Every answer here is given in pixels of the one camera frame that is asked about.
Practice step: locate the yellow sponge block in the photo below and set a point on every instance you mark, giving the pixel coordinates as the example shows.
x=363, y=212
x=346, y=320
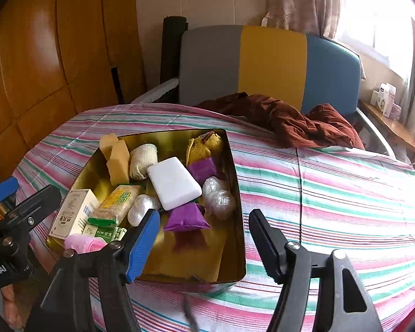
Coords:
x=106, y=143
x=118, y=164

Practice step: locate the clear wrapped ball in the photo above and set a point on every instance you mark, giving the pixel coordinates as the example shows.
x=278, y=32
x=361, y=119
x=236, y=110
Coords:
x=213, y=184
x=221, y=204

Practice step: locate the white plastic roll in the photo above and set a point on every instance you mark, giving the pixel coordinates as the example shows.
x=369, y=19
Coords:
x=143, y=203

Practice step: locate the white green carton box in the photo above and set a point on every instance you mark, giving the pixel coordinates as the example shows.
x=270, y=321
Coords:
x=74, y=212

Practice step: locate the striped bed sheet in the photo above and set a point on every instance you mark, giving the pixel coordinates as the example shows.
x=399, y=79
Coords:
x=334, y=198

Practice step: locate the green rice cracker packet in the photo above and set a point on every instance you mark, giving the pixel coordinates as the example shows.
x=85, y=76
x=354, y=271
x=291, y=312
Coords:
x=115, y=207

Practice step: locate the wooden side shelf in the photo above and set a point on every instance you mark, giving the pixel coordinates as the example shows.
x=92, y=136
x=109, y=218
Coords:
x=399, y=133

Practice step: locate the gold storage tin box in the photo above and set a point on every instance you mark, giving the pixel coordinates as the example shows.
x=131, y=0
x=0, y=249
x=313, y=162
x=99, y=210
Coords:
x=200, y=257

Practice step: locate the white product box on shelf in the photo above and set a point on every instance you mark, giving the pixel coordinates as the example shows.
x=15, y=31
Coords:
x=385, y=98

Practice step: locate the wooden wardrobe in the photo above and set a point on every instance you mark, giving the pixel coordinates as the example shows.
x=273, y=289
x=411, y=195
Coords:
x=59, y=58

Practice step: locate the pink plastic item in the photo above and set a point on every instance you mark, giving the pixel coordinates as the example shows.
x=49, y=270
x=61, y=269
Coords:
x=84, y=243

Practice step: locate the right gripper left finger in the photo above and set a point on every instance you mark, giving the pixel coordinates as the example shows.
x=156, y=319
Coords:
x=118, y=265

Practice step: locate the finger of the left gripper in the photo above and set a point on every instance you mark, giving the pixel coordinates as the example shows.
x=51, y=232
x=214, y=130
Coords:
x=8, y=187

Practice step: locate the maroon crumpled blanket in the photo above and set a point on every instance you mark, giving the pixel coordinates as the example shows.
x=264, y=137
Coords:
x=322, y=127

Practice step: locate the purple snack packet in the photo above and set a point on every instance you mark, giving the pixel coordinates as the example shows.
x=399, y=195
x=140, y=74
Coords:
x=186, y=218
x=203, y=169

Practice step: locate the small green tea box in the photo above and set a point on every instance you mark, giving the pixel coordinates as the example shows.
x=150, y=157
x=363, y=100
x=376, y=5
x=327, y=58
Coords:
x=107, y=233

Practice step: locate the grey yellow blue chair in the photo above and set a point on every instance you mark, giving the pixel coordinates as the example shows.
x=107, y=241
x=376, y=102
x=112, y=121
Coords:
x=301, y=70

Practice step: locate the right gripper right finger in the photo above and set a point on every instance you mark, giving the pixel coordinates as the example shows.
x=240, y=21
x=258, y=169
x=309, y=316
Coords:
x=289, y=265

